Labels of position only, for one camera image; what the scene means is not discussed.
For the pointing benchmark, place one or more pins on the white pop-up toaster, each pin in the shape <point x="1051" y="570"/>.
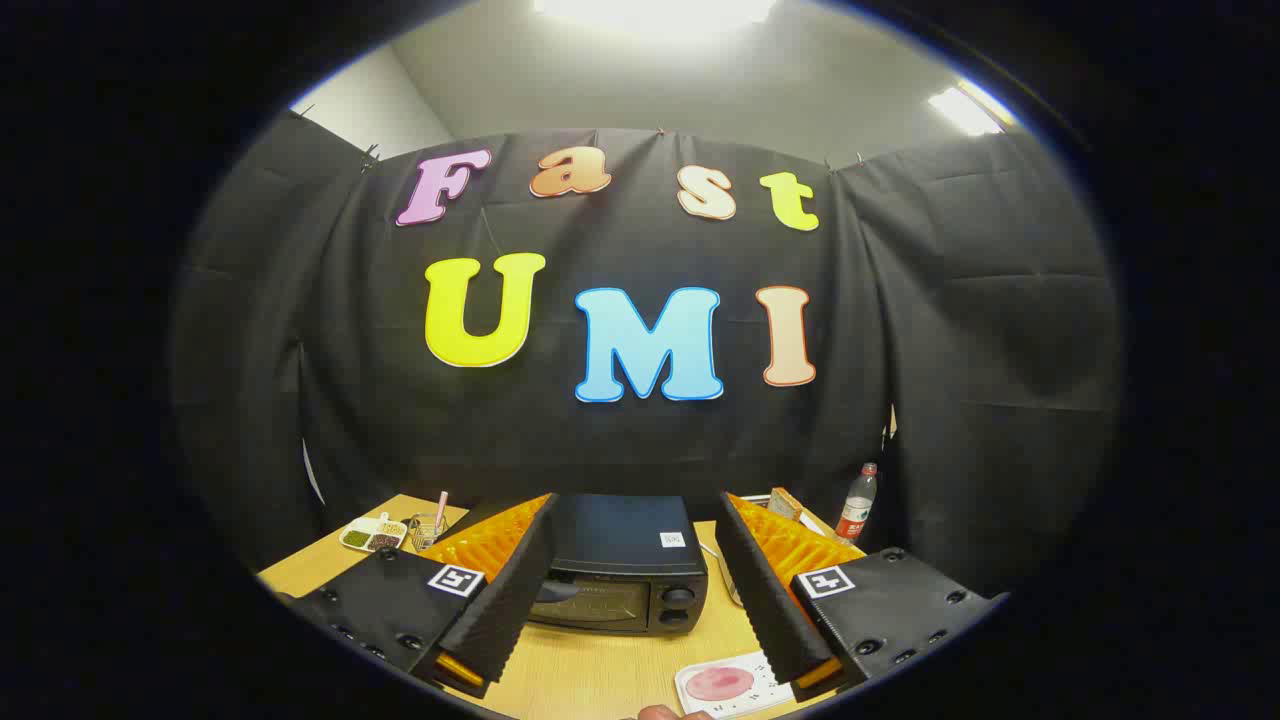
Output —
<point x="815" y="525"/>

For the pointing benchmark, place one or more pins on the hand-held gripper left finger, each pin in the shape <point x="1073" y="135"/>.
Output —
<point x="510" y="600"/>

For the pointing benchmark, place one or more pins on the black toaster oven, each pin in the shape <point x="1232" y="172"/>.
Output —
<point x="620" y="540"/>

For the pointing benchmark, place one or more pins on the pink straw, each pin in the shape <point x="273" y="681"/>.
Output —
<point x="441" y="508"/>

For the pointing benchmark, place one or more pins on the large ceiling light panel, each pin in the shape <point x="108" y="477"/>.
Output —
<point x="655" y="10"/>

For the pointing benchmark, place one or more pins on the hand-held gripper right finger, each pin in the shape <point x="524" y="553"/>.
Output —
<point x="765" y="590"/>

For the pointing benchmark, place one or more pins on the white square plate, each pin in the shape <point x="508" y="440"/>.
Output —
<point x="765" y="690"/>

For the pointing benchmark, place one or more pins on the brown bread slice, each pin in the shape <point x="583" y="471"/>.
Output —
<point x="785" y="503"/>

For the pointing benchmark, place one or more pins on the black backdrop cloth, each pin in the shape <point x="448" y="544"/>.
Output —
<point x="600" y="450"/>

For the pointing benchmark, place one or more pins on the white divided snack dish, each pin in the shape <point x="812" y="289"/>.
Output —
<point x="372" y="535"/>

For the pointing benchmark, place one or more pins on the clear water bottle red label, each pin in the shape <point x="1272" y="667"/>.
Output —
<point x="856" y="510"/>

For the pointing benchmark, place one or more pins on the small ceiling light panel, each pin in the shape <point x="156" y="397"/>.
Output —
<point x="965" y="108"/>

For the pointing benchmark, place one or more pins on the pink ham slice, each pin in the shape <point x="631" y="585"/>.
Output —
<point x="720" y="684"/>

